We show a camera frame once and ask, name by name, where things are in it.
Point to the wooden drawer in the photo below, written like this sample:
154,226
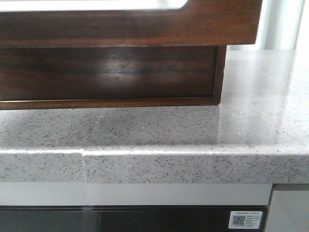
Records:
198,23
120,72

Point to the dark wooden drawer cabinet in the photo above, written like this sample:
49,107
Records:
218,75

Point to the white QR code sticker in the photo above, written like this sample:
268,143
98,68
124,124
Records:
245,219

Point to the white grey window curtain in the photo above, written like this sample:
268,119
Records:
283,25

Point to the grey cabinet door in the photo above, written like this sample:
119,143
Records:
289,208

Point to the black glass appliance front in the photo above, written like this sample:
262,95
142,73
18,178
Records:
125,218

